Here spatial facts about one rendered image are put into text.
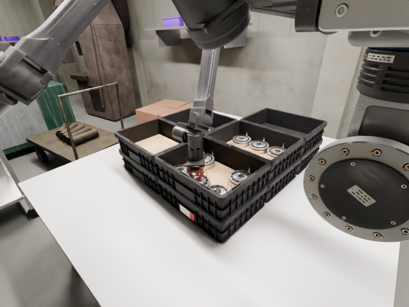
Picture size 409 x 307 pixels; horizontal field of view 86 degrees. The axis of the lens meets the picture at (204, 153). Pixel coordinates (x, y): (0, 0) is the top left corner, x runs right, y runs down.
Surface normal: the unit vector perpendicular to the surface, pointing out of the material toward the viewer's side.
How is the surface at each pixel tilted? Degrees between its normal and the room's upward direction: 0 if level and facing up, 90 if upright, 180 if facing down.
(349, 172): 90
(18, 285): 0
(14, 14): 90
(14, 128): 90
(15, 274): 0
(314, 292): 0
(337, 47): 90
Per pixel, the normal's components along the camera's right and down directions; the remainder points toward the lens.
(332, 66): -0.66, 0.39
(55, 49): 0.72, 0.36
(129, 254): -0.04, -0.87
